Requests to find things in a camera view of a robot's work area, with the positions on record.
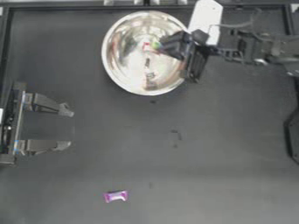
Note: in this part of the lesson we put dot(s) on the steel bowl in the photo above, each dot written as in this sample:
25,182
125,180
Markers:
125,58

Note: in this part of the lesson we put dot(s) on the green candy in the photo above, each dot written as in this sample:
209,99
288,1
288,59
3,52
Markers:
157,45

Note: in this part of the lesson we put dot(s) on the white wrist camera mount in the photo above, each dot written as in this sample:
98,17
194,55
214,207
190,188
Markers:
2,115
205,17

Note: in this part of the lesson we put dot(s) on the purple candy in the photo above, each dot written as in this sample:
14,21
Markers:
115,196

